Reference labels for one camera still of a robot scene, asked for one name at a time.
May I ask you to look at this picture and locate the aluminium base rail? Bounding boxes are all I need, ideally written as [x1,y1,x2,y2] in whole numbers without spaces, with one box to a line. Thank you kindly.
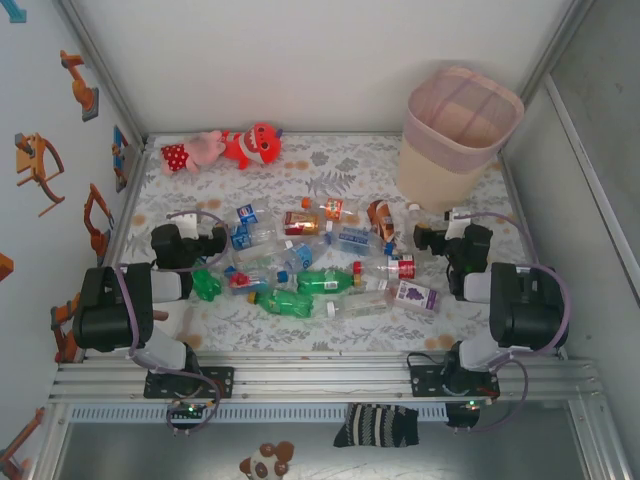
[48,349,600,407]

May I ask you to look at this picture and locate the clear bottle blue Pepsi label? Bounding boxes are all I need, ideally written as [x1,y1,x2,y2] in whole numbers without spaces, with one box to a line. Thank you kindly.
[223,200,274,227]

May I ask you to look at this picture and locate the clear bottle round blue label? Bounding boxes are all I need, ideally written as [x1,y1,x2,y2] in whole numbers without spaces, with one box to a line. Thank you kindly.
[277,238,331,281]

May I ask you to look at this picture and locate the thin black cable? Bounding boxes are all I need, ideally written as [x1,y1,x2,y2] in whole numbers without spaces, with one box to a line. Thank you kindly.
[406,351,454,397]

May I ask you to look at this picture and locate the bottle purple grape label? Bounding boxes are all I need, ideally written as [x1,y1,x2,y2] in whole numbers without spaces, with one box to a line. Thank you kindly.
[377,279,444,316]

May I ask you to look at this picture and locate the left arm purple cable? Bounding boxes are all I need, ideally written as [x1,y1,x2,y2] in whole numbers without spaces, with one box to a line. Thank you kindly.
[115,208,231,437]

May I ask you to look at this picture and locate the white brown plush dog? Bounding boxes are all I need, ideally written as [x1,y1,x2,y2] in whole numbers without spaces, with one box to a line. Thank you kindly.
[238,440,296,480]

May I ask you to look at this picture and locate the crumpled brown coffee bottle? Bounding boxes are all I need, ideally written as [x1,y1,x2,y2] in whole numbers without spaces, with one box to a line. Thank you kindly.
[366,198,400,250]

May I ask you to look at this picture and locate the orange robot sticker grey base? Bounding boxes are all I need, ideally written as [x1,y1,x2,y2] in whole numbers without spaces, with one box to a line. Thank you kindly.
[59,48,101,123]

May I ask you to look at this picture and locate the perforated white cable tray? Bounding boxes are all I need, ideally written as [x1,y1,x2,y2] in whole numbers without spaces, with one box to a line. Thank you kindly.
[67,403,449,425]

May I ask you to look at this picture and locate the red plush dinosaur toy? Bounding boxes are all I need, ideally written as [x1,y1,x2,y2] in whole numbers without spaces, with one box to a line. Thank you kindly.
[219,122,285,171]

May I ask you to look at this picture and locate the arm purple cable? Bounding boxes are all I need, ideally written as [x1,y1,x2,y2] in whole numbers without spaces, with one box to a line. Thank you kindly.
[444,210,572,435]
[115,208,231,437]

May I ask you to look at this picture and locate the large clear plastic bottle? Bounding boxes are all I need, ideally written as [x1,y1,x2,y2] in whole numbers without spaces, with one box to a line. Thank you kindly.
[230,241,297,274]

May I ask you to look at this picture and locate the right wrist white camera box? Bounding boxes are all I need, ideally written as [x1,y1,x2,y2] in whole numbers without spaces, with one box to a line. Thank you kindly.
[443,207,474,241]

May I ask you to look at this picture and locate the beige pink mesh bin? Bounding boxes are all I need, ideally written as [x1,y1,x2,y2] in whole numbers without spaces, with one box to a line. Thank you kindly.
[395,64,526,214]

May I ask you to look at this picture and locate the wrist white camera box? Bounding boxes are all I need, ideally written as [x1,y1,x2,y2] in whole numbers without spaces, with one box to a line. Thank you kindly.
[443,207,474,241]
[167,211,199,237]

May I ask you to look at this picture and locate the clear Fiji bottle blue cap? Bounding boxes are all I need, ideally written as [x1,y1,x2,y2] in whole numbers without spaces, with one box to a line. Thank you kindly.
[223,267,272,297]

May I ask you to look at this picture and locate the black white striped sock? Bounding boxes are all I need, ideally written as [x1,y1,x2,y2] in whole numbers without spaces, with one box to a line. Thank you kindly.
[333,402,420,449]

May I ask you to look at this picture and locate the teal wall sticker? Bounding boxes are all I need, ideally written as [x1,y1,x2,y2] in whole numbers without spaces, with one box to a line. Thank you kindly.
[0,0,29,25]

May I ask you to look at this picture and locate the aluminium frame post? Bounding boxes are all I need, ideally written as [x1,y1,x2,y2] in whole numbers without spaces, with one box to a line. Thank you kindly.
[517,0,601,101]
[58,0,151,151]

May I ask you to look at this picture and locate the orange frame-shaped wall sticker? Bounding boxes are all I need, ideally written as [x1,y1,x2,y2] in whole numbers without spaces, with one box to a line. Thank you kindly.
[13,132,67,219]

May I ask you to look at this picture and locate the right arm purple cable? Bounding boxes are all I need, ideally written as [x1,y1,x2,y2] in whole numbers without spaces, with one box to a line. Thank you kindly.
[444,210,572,435]

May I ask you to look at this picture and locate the orange line wall sticker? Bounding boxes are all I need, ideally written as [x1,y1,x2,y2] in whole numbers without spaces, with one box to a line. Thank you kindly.
[0,407,47,480]

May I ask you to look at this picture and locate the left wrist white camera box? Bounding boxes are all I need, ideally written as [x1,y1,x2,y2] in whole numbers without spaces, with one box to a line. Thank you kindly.
[167,211,199,237]

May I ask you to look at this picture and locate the bottle red gold label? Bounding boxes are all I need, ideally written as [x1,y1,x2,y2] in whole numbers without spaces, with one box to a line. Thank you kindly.
[282,209,335,239]

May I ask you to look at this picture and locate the blue orange wall sticker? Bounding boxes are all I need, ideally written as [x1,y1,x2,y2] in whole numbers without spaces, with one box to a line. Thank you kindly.
[110,124,134,195]

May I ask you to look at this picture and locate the control board green LED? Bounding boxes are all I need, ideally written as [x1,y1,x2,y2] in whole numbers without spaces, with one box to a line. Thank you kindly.
[446,399,484,429]
[167,399,211,422]

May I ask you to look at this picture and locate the green plastic soda bottle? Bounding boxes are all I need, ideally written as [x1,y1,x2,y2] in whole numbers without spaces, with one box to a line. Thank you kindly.
[296,268,365,296]
[248,288,317,321]

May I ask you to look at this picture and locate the pink plush polka dot toy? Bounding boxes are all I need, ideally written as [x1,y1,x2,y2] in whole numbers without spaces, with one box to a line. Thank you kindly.
[159,129,225,176]

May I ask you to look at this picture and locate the soda water bottle blue cap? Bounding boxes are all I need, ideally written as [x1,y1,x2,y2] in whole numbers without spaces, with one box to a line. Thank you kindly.
[324,224,397,257]

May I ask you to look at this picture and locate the clear bottle red cap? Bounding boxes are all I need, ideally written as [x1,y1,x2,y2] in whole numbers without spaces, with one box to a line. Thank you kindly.
[352,254,417,284]

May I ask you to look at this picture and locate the floral leaf print tablecloth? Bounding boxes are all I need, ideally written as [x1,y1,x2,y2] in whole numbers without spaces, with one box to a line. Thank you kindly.
[107,132,539,354]

